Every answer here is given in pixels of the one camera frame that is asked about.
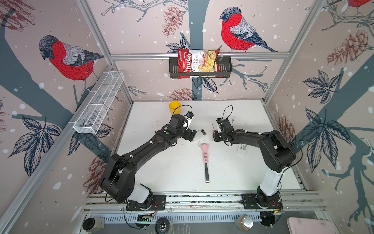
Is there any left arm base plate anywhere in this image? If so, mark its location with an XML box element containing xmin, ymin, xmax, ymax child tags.
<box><xmin>125</xmin><ymin>194</ymin><xmax>166</xmax><ymax>212</ymax></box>

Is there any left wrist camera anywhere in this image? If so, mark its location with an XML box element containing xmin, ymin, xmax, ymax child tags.
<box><xmin>184</xmin><ymin>111</ymin><xmax>194</xmax><ymax>129</ymax></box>

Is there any black round speaker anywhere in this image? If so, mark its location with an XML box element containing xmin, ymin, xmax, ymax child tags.
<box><xmin>155</xmin><ymin>217</ymin><xmax>173</xmax><ymax>234</ymax></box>

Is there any silver metal can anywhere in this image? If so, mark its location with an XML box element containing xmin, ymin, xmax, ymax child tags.
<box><xmin>235</xmin><ymin>214</ymin><xmax>254</xmax><ymax>232</ymax></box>

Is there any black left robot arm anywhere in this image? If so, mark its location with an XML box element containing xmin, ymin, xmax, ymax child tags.
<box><xmin>100</xmin><ymin>112</ymin><xmax>197</xmax><ymax>208</ymax></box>

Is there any white remote control with buttons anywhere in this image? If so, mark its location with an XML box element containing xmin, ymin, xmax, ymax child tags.
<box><xmin>237</xmin><ymin>144</ymin><xmax>248</xmax><ymax>156</ymax></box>

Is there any pink pad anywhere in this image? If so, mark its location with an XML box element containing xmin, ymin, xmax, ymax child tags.
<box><xmin>286</xmin><ymin>217</ymin><xmax>340</xmax><ymax>234</ymax></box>

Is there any yellow plastic goblet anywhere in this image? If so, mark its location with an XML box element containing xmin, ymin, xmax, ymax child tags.
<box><xmin>168</xmin><ymin>101</ymin><xmax>181</xmax><ymax>115</ymax></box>

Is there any white battery cover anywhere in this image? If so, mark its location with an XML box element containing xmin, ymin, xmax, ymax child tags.
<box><xmin>198</xmin><ymin>140</ymin><xmax>206</xmax><ymax>147</ymax></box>

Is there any white wire mesh shelf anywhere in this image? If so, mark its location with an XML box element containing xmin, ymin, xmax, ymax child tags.
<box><xmin>73</xmin><ymin>71</ymin><xmax>124</xmax><ymax>134</ymax></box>

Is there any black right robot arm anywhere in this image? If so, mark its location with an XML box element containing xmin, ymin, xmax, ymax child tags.
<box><xmin>213</xmin><ymin>118</ymin><xmax>296</xmax><ymax>208</ymax></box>

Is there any aluminium mounting rail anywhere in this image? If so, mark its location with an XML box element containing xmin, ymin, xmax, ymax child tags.
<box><xmin>82</xmin><ymin>190</ymin><xmax>326</xmax><ymax>223</ymax></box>

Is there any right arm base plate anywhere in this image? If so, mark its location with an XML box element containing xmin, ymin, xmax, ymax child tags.
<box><xmin>240</xmin><ymin>193</ymin><xmax>283</xmax><ymax>210</ymax></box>

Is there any black wall basket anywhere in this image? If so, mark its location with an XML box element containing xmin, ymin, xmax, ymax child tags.
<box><xmin>169</xmin><ymin>57</ymin><xmax>232</xmax><ymax>79</ymax></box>

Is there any grey cylinder with black cap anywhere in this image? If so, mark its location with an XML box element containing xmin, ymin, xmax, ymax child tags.
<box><xmin>82</xmin><ymin>217</ymin><xmax>105</xmax><ymax>232</ymax></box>

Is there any white AC remote with display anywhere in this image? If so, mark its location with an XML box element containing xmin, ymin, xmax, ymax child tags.
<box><xmin>193</xmin><ymin>129</ymin><xmax>206</xmax><ymax>141</ymax></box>

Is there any red cassava chips bag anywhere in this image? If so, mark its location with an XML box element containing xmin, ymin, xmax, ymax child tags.
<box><xmin>178</xmin><ymin>49</ymin><xmax>220</xmax><ymax>73</ymax></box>

